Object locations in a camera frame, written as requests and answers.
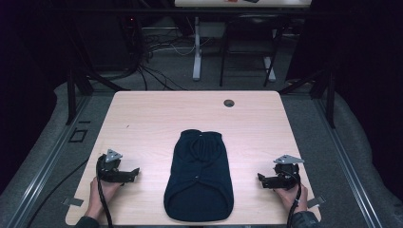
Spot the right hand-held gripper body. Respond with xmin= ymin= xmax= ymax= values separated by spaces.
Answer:
xmin=265 ymin=154 xmax=301 ymax=191

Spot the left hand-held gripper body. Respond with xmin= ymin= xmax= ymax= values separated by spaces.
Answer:
xmin=95 ymin=148 xmax=127 ymax=184

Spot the dark navy garment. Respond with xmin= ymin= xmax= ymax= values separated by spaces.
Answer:
xmin=163 ymin=128 xmax=235 ymax=222

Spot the person's right hand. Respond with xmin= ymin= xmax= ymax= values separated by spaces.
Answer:
xmin=273 ymin=183 xmax=309 ymax=214

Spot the person's left hand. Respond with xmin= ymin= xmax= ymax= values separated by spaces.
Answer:
xmin=85 ymin=176 xmax=124 ymax=220

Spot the black chair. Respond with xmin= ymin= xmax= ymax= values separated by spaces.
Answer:
xmin=219 ymin=13 xmax=284 ymax=88

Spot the white desk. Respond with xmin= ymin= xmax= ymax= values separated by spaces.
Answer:
xmin=174 ymin=0 xmax=313 ymax=82

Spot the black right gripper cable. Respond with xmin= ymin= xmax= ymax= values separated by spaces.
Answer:
xmin=285 ymin=170 xmax=302 ymax=228

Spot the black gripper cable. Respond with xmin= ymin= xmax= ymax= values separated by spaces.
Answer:
xmin=285 ymin=170 xmax=302 ymax=228
xmin=96 ymin=179 xmax=114 ymax=228

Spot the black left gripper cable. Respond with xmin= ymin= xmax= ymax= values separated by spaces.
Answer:
xmin=96 ymin=179 xmax=114 ymax=228

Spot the grey metal table bracket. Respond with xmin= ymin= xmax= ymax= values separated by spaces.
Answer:
xmin=61 ymin=197 xmax=85 ymax=207
xmin=305 ymin=196 xmax=326 ymax=209

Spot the black floor cable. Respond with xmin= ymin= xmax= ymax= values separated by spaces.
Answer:
xmin=24 ymin=158 xmax=90 ymax=228

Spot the aluminium floor rail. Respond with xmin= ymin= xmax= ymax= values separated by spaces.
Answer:
xmin=313 ymin=96 xmax=384 ymax=228
xmin=6 ymin=94 xmax=93 ymax=228

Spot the black metal frame stand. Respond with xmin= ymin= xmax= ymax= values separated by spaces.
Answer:
xmin=65 ymin=67 xmax=131 ymax=126
xmin=278 ymin=67 xmax=337 ymax=129

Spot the bundle of floor cables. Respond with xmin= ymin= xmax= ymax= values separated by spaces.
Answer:
xmin=118 ymin=15 xmax=198 ymax=92

